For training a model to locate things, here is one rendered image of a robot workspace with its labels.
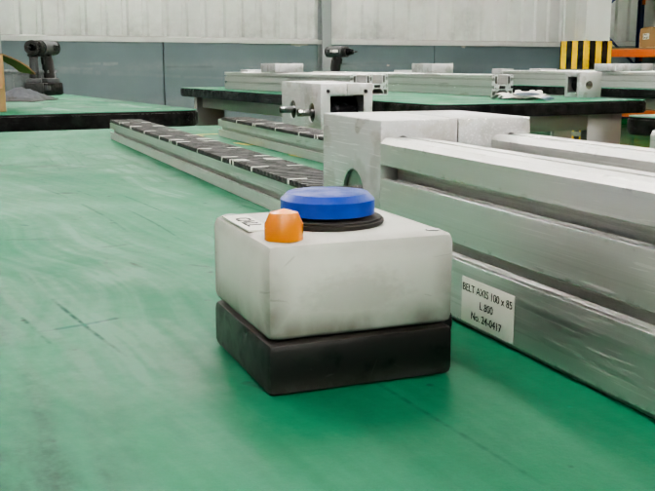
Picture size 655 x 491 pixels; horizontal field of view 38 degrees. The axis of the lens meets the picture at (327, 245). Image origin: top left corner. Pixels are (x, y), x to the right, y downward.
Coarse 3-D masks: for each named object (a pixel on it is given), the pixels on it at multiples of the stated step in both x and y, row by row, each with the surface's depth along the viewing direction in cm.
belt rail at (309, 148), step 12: (228, 132) 163; (240, 132) 159; (252, 132) 150; (264, 132) 145; (276, 132) 139; (264, 144) 145; (276, 144) 140; (288, 144) 137; (300, 144) 132; (312, 144) 126; (300, 156) 130; (312, 156) 126
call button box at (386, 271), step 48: (240, 240) 39; (336, 240) 37; (384, 240) 37; (432, 240) 38; (240, 288) 39; (288, 288) 36; (336, 288) 37; (384, 288) 38; (432, 288) 38; (240, 336) 40; (288, 336) 36; (336, 336) 37; (384, 336) 38; (432, 336) 39; (288, 384) 37; (336, 384) 38
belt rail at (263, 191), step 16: (112, 128) 160; (128, 144) 147; (144, 144) 138; (160, 144) 125; (160, 160) 125; (176, 160) 116; (192, 160) 111; (208, 160) 102; (208, 176) 103; (224, 176) 99; (240, 176) 91; (256, 176) 86; (240, 192) 92; (256, 192) 87; (272, 192) 84; (272, 208) 83
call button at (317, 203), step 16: (288, 192) 40; (304, 192) 40; (320, 192) 40; (336, 192) 40; (352, 192) 40; (368, 192) 40; (288, 208) 39; (304, 208) 39; (320, 208) 38; (336, 208) 38; (352, 208) 39; (368, 208) 39
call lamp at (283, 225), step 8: (272, 216) 36; (280, 216) 36; (288, 216) 36; (296, 216) 36; (264, 224) 36; (272, 224) 36; (280, 224) 36; (288, 224) 36; (296, 224) 36; (264, 232) 36; (272, 232) 36; (280, 232) 36; (288, 232) 36; (296, 232) 36; (272, 240) 36; (280, 240) 36; (288, 240) 36; (296, 240) 36
